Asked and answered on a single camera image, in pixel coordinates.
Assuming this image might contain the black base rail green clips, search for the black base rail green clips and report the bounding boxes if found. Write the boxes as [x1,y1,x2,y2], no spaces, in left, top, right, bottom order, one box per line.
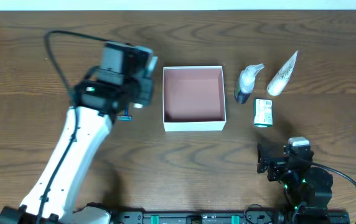
[109,208,350,224]

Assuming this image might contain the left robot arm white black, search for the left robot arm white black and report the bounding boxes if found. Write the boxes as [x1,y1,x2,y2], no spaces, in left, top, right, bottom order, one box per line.
[0,42,157,223]

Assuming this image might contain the clear pump bottle dark liquid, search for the clear pump bottle dark liquid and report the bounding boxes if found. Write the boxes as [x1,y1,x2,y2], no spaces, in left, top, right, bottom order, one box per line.
[234,63,265,104]

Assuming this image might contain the white box with pink interior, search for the white box with pink interior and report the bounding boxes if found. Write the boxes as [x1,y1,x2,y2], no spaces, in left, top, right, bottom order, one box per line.
[162,66,227,132]

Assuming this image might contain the white patterned squeeze tube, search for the white patterned squeeze tube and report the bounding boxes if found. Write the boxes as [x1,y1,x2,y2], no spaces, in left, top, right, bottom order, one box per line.
[266,51,297,96]

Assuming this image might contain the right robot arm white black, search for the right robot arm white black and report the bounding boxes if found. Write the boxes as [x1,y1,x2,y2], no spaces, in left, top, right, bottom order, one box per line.
[257,143,333,210]

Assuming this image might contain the blue disposable razor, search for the blue disposable razor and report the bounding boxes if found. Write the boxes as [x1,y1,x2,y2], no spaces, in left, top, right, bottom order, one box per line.
[117,110,133,121]

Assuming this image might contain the small green white carton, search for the small green white carton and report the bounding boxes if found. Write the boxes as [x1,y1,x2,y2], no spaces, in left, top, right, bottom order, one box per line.
[253,98,273,128]

